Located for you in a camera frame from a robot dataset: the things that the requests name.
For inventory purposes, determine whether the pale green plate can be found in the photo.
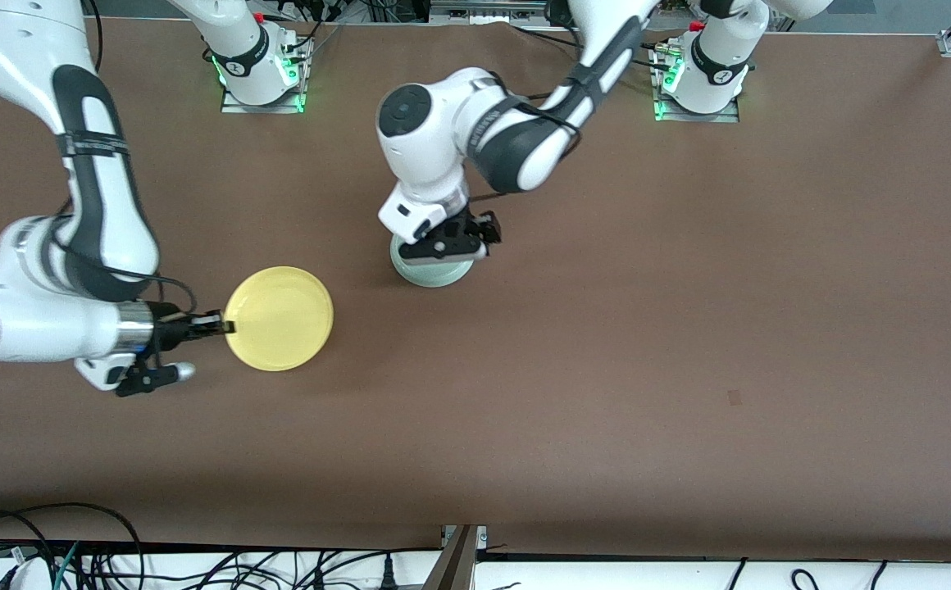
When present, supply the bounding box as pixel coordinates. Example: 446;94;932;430
389;232;477;288

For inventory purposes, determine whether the yellow plate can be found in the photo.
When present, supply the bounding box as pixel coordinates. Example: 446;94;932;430
224;266;334;372

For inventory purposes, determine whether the brown table cover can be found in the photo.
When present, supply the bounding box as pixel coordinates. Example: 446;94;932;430
0;16;951;562

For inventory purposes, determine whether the grey power strip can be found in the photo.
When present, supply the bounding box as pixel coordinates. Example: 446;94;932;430
429;0;550;25

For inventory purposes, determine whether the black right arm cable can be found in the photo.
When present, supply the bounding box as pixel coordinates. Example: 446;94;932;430
48;0;198;316

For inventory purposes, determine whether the large black looping cable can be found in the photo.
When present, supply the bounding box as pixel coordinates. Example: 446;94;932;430
0;502;144;590

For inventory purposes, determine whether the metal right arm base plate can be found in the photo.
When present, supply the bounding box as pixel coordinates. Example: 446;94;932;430
221;41;312;114

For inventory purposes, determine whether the small black looping cable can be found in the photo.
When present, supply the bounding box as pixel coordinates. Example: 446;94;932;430
0;513;57;590

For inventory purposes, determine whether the green cable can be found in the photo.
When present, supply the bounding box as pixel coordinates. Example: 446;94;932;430
53;541;81;590

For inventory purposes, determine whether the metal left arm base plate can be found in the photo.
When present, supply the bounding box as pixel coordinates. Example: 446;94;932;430
652;45;740;124

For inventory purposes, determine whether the aluminium frame profile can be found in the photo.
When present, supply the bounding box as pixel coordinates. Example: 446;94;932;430
422;524;489;590

